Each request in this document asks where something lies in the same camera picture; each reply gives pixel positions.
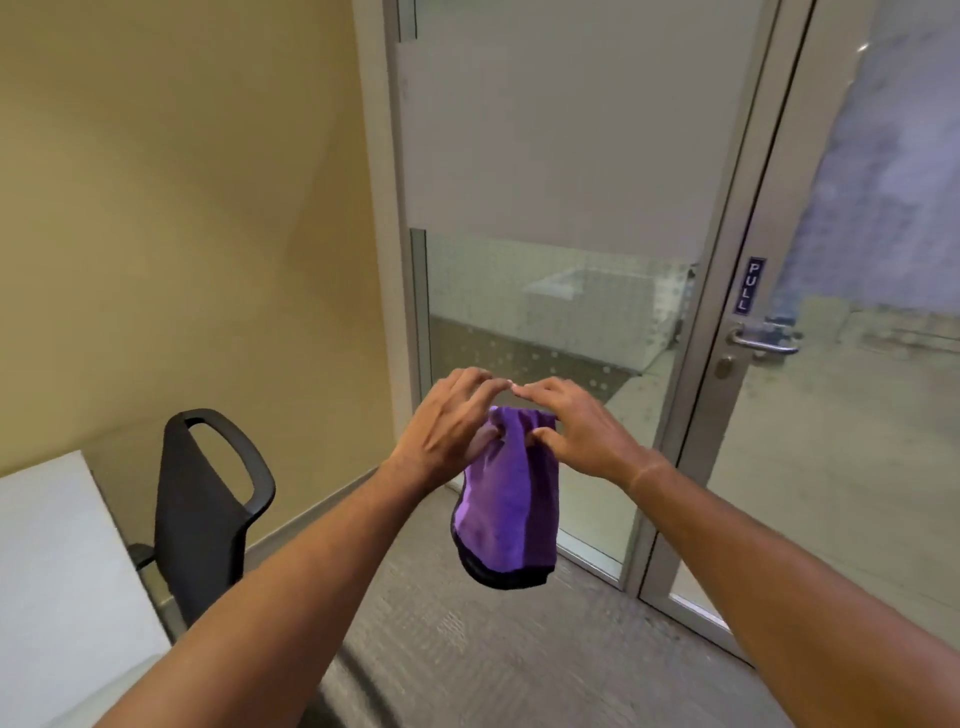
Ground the person's right hand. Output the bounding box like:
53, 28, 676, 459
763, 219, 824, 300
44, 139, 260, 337
512, 377, 667, 490

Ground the person's left hand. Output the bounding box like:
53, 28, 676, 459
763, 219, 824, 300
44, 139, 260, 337
386, 366, 516, 492

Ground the purple cloth with black edge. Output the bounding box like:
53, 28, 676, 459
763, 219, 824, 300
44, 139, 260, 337
450, 405, 564, 591

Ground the person's left forearm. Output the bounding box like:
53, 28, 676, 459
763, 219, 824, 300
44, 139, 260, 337
93, 459, 444, 728

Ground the person's right forearm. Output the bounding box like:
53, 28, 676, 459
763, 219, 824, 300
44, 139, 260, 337
626, 453, 960, 728

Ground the blue door sign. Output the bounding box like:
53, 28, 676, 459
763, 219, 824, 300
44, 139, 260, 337
733, 257, 768, 316

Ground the frosted glass partition panel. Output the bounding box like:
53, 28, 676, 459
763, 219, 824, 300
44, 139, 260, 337
382, 0, 781, 591

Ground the black office chair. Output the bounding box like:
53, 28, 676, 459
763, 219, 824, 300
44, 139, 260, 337
127, 408, 277, 646

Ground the silver door handle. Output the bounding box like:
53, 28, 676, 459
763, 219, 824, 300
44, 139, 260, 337
726, 318, 802, 358

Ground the glass door with metal frame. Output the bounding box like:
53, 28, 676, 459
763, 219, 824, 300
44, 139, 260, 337
637, 0, 960, 665

